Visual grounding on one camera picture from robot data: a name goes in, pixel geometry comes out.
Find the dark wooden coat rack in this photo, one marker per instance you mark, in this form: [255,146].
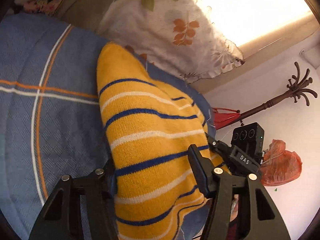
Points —
[297,88]

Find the red bag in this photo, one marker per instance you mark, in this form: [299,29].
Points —
[224,117]

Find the black camera box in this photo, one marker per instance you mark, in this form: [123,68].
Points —
[249,138]

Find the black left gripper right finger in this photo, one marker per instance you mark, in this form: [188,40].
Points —
[257,216]

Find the cream cushion with black silhouette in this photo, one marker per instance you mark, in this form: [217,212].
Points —
[46,7]

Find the orange plastic bag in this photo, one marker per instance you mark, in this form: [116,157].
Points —
[280,166]

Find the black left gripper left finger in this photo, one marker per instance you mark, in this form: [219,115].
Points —
[79,207]

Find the yellow striped knit sweater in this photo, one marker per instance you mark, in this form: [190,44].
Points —
[149,126]

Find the white leaf print pillow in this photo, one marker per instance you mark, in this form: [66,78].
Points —
[175,35]

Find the blue plaid bed sheet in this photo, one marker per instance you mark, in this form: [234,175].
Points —
[50,117]

